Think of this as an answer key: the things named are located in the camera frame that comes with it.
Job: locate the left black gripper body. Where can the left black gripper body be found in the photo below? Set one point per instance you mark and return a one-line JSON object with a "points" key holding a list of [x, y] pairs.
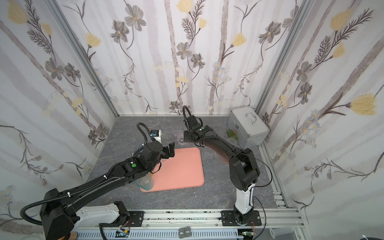
{"points": [[167, 149]]}

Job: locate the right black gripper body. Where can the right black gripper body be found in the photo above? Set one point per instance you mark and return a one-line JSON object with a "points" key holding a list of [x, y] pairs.
{"points": [[188, 137]]}

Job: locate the clear faceted glass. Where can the clear faceted glass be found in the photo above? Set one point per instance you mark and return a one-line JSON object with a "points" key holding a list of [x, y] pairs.
{"points": [[181, 139]]}

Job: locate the pink rectangular tray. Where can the pink rectangular tray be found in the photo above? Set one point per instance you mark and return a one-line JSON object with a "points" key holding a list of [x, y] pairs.
{"points": [[184, 170]]}

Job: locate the teal textured cup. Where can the teal textured cup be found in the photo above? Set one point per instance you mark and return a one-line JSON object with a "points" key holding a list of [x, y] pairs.
{"points": [[146, 182]]}

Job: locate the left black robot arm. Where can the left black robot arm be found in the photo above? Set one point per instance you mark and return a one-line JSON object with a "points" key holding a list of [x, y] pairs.
{"points": [[57, 213]]}

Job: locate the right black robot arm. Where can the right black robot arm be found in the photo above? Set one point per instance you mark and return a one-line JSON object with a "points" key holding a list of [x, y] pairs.
{"points": [[243, 166]]}

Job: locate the green small box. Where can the green small box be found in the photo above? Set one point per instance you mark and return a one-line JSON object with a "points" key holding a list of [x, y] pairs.
{"points": [[232, 134]]}

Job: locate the pink translucent cup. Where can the pink translucent cup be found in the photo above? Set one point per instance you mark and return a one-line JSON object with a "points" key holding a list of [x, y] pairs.
{"points": [[224, 157]]}

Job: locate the silver aluminium case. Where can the silver aluminium case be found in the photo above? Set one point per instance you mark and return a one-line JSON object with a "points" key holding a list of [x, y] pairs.
{"points": [[248, 127]]}

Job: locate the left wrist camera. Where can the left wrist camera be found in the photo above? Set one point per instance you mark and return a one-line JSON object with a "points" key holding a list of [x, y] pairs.
{"points": [[157, 135]]}

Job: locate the white cable duct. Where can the white cable duct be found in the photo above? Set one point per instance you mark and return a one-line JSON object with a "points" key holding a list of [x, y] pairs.
{"points": [[201, 234]]}

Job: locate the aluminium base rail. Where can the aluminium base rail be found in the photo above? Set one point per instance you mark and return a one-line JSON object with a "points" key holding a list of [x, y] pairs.
{"points": [[196, 219]]}

